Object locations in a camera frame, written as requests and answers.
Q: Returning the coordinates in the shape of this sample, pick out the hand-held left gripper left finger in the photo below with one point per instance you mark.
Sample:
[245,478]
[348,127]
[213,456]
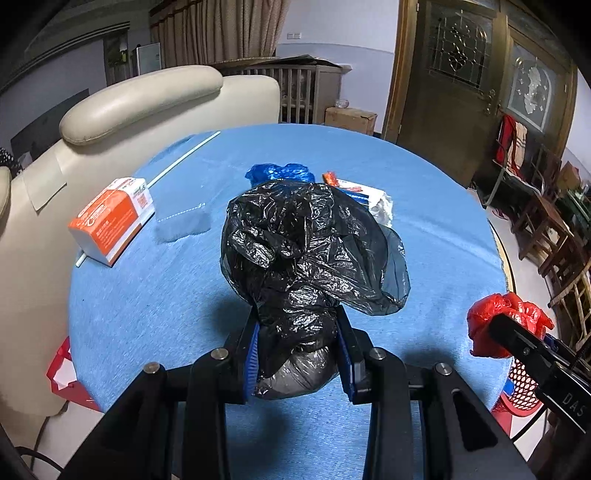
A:
[251,364]

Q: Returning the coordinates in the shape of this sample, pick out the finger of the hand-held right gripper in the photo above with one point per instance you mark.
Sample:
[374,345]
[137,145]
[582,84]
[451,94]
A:
[517,341]

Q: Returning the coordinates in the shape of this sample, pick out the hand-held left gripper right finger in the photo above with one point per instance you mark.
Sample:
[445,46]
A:
[344,364]

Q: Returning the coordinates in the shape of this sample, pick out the red plastic bag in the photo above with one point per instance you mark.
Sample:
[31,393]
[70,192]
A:
[482,323]

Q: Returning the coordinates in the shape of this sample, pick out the red plastic mesh basket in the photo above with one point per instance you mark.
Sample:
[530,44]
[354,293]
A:
[521,392]

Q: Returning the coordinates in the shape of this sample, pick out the black plastic garbage bag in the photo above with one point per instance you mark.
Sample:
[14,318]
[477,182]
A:
[300,258]

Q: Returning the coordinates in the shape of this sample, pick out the blue toothpaste box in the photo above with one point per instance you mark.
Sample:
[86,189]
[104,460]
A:
[376,203]

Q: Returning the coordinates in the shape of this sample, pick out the orange wrapper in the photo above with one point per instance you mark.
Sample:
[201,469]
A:
[328,177]

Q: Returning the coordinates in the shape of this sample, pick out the round wooden table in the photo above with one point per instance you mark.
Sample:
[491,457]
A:
[505,267]

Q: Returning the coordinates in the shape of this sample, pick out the dark wooden stool table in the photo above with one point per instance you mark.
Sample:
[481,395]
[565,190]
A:
[545,217]

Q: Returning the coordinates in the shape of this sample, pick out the blue tablecloth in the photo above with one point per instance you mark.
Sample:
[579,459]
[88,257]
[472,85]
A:
[138,300]

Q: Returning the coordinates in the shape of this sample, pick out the clear plastic sheet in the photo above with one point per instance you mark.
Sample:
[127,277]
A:
[182,226]

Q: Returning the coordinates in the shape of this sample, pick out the red paper bag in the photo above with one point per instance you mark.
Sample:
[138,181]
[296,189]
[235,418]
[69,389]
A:
[62,369]

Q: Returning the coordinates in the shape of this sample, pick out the crumpled blue plastic bag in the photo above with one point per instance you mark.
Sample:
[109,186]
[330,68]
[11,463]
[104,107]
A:
[277,173]

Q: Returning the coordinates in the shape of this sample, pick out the orange and white carton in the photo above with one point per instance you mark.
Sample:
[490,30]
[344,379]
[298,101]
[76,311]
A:
[111,221]

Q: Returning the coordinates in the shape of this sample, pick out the red striped cloth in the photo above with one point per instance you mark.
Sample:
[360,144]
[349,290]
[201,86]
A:
[508,138]

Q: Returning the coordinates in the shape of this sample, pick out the thin white stick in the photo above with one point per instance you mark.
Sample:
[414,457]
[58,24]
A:
[184,157]

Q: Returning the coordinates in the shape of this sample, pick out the brown cardboard box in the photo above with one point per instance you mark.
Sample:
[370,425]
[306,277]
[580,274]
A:
[348,119]

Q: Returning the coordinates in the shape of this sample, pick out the wooden door with glass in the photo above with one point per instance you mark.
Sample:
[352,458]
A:
[443,101]

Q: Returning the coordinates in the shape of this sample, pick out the wooden slatted crib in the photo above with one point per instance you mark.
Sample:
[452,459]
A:
[318,87]

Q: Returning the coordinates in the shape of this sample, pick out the white framed board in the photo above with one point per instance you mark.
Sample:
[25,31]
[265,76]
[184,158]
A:
[150,57]

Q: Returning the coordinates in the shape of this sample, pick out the beige curtains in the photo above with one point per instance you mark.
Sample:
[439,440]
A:
[217,32]

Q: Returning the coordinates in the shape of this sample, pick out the metal frame chair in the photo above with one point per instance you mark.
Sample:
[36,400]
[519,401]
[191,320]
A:
[508,180]

